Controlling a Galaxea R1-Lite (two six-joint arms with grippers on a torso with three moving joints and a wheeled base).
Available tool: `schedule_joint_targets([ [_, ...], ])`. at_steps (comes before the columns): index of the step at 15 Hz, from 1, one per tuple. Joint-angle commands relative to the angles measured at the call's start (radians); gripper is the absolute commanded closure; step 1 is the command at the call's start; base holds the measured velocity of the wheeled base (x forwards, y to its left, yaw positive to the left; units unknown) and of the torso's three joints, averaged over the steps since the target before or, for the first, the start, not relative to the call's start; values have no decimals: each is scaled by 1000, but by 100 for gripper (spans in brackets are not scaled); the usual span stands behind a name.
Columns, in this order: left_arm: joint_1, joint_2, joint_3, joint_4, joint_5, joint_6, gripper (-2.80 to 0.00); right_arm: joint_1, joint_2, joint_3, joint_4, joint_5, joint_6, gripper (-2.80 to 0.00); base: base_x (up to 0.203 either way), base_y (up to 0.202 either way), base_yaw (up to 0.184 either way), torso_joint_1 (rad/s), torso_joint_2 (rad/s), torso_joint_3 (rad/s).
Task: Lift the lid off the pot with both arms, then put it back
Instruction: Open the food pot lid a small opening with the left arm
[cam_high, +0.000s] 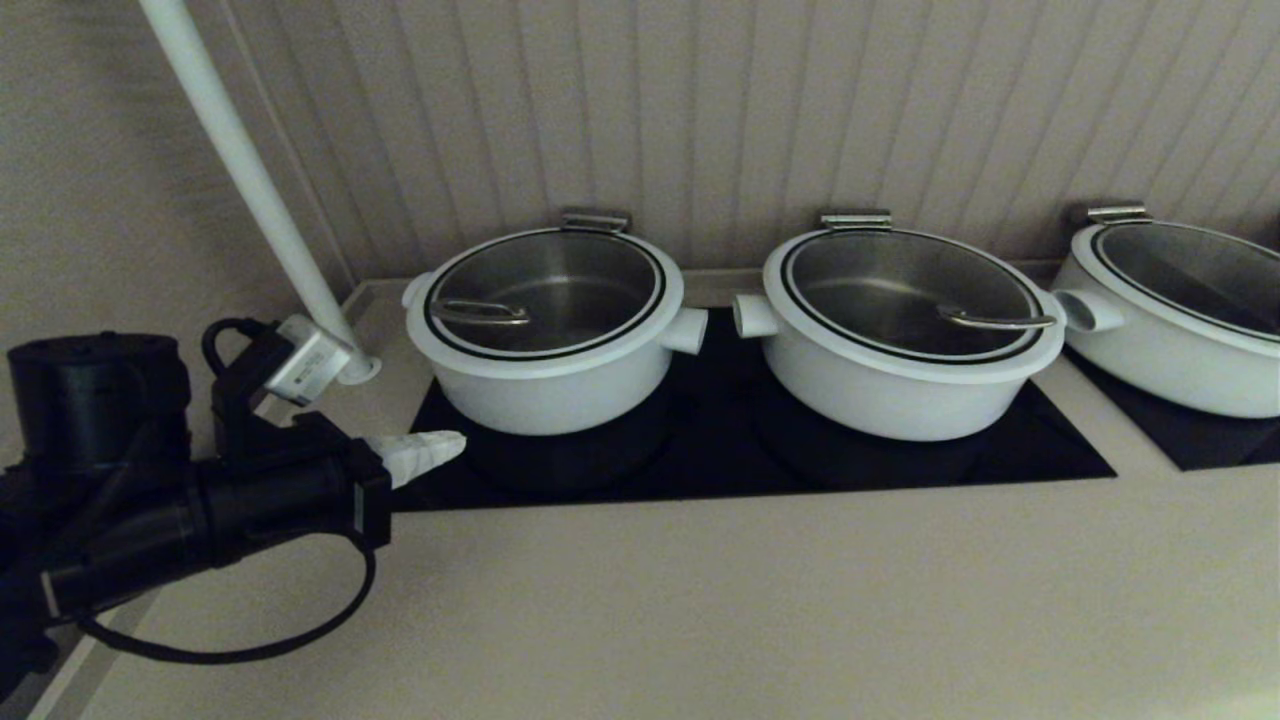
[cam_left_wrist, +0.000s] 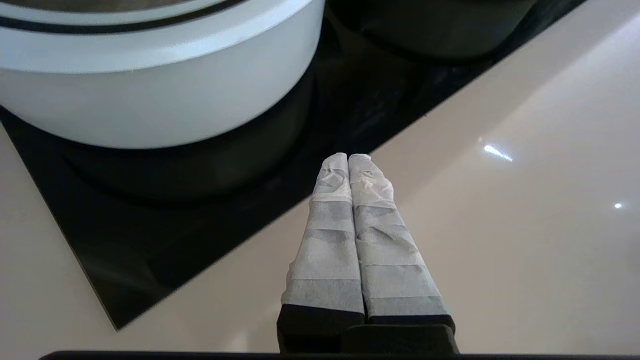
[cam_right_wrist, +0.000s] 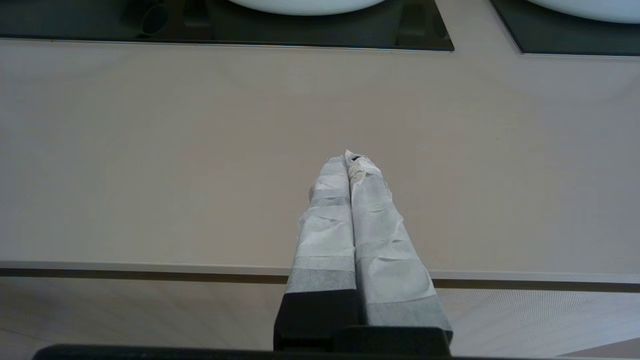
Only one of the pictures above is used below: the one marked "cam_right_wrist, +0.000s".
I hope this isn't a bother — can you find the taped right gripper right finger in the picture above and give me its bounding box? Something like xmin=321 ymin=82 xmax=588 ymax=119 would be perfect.
xmin=345 ymin=150 xmax=454 ymax=332

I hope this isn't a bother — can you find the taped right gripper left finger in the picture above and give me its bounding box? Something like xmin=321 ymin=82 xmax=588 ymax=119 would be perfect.
xmin=273 ymin=156 xmax=362 ymax=351

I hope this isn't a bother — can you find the wide black glass cooktop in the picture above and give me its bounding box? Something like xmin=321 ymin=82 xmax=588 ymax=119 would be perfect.
xmin=0 ymin=0 xmax=456 ymax=52

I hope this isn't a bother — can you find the white pot with steel insert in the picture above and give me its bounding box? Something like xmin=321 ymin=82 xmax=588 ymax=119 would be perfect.
xmin=227 ymin=0 xmax=388 ymax=17
xmin=525 ymin=0 xmax=640 ymax=25

